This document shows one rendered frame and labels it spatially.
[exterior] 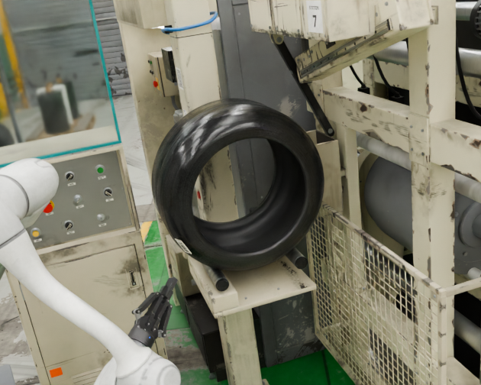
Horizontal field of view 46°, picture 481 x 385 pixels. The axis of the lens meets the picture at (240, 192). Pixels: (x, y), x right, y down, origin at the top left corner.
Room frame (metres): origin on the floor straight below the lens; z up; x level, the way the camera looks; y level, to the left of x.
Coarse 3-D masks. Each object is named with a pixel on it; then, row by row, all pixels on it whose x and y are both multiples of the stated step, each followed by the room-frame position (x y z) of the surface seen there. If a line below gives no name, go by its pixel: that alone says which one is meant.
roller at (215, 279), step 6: (204, 264) 1.76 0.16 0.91; (210, 270) 1.70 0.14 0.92; (216, 270) 1.68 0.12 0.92; (210, 276) 1.68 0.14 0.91; (216, 276) 1.65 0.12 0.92; (222, 276) 1.64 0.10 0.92; (216, 282) 1.62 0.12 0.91; (222, 282) 1.62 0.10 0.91; (228, 282) 1.63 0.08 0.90; (216, 288) 1.62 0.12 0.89; (222, 288) 1.62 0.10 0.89
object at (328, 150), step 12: (312, 132) 2.24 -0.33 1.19; (324, 144) 2.05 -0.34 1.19; (336, 144) 2.06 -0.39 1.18; (324, 156) 2.05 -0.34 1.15; (336, 156) 2.06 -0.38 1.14; (324, 168) 2.05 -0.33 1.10; (336, 168) 2.06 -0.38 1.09; (324, 180) 2.04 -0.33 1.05; (336, 180) 2.06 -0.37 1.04; (324, 192) 2.04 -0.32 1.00; (336, 192) 2.06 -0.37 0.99; (336, 204) 2.06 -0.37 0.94
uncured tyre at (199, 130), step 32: (192, 128) 1.69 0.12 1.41; (224, 128) 1.66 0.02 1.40; (256, 128) 1.68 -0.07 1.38; (288, 128) 1.72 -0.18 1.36; (160, 160) 1.74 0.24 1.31; (192, 160) 1.63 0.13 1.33; (288, 160) 1.99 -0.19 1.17; (320, 160) 1.77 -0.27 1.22; (160, 192) 1.66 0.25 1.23; (192, 192) 1.62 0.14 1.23; (288, 192) 1.97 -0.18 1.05; (320, 192) 1.74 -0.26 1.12; (192, 224) 1.62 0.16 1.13; (224, 224) 1.93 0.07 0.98; (256, 224) 1.95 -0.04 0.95; (288, 224) 1.87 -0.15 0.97; (192, 256) 1.65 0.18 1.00; (224, 256) 1.64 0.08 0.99; (256, 256) 1.67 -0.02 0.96
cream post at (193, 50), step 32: (192, 0) 2.01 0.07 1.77; (192, 32) 2.00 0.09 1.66; (192, 64) 2.00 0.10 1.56; (192, 96) 1.99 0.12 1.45; (224, 160) 2.02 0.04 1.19; (224, 192) 2.01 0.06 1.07; (224, 320) 1.99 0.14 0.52; (224, 352) 2.07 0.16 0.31; (256, 352) 2.02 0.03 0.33; (256, 384) 2.01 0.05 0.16
